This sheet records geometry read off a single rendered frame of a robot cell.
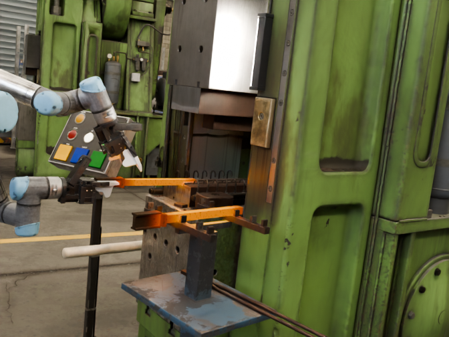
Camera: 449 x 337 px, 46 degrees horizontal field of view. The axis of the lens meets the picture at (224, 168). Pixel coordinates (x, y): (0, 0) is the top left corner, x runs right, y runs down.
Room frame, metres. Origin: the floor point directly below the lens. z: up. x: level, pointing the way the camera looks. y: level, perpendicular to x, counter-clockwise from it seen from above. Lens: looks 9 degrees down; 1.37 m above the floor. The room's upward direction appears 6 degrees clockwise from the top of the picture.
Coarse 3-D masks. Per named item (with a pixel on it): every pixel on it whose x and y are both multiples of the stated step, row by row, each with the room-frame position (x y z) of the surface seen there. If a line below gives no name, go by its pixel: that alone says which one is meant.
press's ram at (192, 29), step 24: (192, 0) 2.06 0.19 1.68; (216, 0) 1.93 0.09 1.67; (240, 0) 1.99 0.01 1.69; (264, 0) 2.05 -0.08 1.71; (192, 24) 2.04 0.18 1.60; (216, 24) 1.93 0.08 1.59; (240, 24) 1.99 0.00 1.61; (192, 48) 2.03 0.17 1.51; (216, 48) 1.94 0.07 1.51; (240, 48) 2.00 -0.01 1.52; (168, 72) 2.16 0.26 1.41; (192, 72) 2.02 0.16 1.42; (216, 72) 1.94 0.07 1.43; (240, 72) 2.01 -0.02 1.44
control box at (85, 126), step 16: (80, 112) 2.48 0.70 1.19; (64, 128) 2.46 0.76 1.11; (80, 128) 2.42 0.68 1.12; (64, 144) 2.40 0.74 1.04; (80, 144) 2.37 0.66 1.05; (96, 144) 2.33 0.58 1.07; (48, 160) 2.39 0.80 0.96; (112, 160) 2.27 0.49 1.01; (96, 176) 2.32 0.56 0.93; (112, 176) 2.27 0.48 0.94
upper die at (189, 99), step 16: (176, 96) 2.10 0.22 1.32; (192, 96) 2.01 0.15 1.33; (208, 96) 1.99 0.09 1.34; (224, 96) 2.04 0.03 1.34; (240, 96) 2.08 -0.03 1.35; (256, 96) 2.13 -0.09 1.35; (192, 112) 2.00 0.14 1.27; (208, 112) 2.00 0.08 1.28; (224, 112) 2.04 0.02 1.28; (240, 112) 2.09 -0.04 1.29
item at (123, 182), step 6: (96, 180) 1.81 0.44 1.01; (102, 180) 1.82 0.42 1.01; (108, 180) 1.83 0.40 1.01; (114, 180) 1.84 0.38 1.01; (120, 180) 1.86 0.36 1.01; (126, 180) 1.87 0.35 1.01; (132, 180) 1.89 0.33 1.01; (138, 180) 1.90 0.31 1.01; (144, 180) 1.92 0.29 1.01; (150, 180) 1.93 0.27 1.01; (156, 180) 1.95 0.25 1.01; (162, 180) 1.96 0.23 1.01; (168, 180) 1.98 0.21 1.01; (174, 180) 1.99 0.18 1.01; (180, 180) 2.01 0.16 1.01; (186, 180) 2.03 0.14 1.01; (192, 180) 2.04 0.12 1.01; (114, 186) 1.85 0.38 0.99; (120, 186) 1.86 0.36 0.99
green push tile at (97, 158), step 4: (96, 152) 2.30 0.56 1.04; (100, 152) 2.29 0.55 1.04; (92, 156) 2.29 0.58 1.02; (96, 156) 2.28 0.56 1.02; (100, 156) 2.28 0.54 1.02; (104, 156) 2.27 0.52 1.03; (92, 160) 2.28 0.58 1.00; (96, 160) 2.27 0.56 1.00; (100, 160) 2.26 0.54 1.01; (92, 164) 2.27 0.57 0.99; (96, 164) 2.26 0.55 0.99; (100, 164) 2.25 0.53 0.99; (100, 168) 2.25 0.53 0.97
